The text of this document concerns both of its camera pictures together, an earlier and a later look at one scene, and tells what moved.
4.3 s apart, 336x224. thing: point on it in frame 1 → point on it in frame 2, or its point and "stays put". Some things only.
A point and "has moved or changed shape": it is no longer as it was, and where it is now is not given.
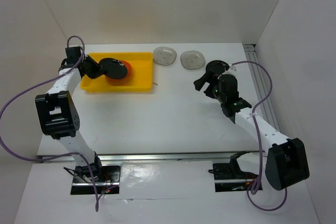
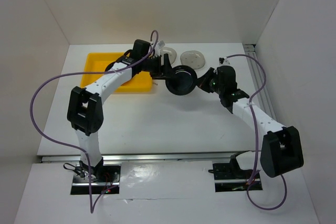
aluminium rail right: [253, 59] stays put
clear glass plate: [164, 55] stays put
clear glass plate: [192, 60] stays put
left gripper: [97, 71] → [167, 68]
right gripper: [209, 76] stays put
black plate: [217, 66] has moved or changed shape
